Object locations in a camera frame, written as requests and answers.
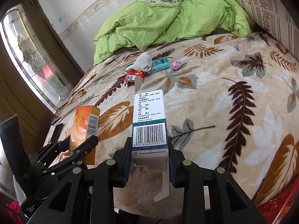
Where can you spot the white blue medicine box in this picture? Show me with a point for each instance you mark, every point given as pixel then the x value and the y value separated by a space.
pixel 149 144

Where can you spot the teal tissue pack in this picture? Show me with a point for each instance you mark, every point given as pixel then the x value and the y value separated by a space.
pixel 159 65

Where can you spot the orange carton box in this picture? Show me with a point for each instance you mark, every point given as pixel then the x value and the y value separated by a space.
pixel 85 124

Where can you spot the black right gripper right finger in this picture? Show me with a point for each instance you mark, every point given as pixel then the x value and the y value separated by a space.
pixel 210 196

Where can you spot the red white cigarette box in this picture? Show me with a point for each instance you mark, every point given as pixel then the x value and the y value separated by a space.
pixel 134 79

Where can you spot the red plastic basket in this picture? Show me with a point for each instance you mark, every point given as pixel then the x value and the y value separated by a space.
pixel 275 209

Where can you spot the crumpled pink paper ball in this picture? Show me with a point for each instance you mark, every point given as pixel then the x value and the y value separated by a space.
pixel 176 65

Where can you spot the stained glass door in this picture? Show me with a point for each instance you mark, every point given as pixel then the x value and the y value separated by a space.
pixel 32 61

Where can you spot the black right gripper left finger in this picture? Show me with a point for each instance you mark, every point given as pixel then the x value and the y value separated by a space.
pixel 86 195

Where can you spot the green duvet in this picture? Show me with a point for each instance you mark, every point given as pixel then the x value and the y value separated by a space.
pixel 143 23

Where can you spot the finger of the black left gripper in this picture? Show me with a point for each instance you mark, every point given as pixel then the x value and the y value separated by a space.
pixel 48 154
pixel 78 157

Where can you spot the white sock green cuff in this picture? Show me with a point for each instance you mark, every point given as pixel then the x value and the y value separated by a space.
pixel 142 64

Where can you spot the striped beige pillow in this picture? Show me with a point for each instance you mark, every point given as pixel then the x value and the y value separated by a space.
pixel 273 17

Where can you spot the leaf pattern blanket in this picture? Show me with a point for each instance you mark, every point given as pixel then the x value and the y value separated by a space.
pixel 233 104

